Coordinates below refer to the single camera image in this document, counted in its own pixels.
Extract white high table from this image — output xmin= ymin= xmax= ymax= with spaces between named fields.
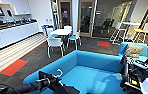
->
xmin=121 ymin=21 xmax=141 ymax=43

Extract square white dining table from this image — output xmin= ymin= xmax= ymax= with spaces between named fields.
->
xmin=50 ymin=28 xmax=73 ymax=37

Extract red door sign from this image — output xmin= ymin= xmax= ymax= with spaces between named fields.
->
xmin=62 ymin=10 xmax=69 ymax=17

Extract white kitchen counter cabinets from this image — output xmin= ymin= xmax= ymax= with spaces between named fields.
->
xmin=0 ymin=21 xmax=41 ymax=54

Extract patterned tan cushion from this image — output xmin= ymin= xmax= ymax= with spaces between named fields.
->
xmin=124 ymin=43 xmax=145 ymax=58

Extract black office chair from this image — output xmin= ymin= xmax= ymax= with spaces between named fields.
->
xmin=101 ymin=18 xmax=114 ymax=34

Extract white dining chair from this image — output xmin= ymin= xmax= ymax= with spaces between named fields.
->
xmin=45 ymin=36 xmax=66 ymax=59
xmin=63 ymin=25 xmax=73 ymax=31

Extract black equipment cart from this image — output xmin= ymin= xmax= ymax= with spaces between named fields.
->
xmin=119 ymin=54 xmax=148 ymax=94

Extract white bar stool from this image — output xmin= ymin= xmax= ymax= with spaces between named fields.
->
xmin=109 ymin=21 xmax=124 ymax=43

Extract wooden framed glass door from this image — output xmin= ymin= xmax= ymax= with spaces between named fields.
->
xmin=57 ymin=0 xmax=73 ymax=30
xmin=78 ymin=0 xmax=97 ymax=38

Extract yellow bar stool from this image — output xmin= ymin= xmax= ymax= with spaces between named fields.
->
xmin=132 ymin=23 xmax=148 ymax=44

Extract blue sofa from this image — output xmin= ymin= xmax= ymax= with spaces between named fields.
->
xmin=23 ymin=41 xmax=148 ymax=94

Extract white chair teal seat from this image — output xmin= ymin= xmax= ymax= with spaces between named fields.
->
xmin=67 ymin=30 xmax=83 ymax=51
xmin=44 ymin=27 xmax=55 ymax=38

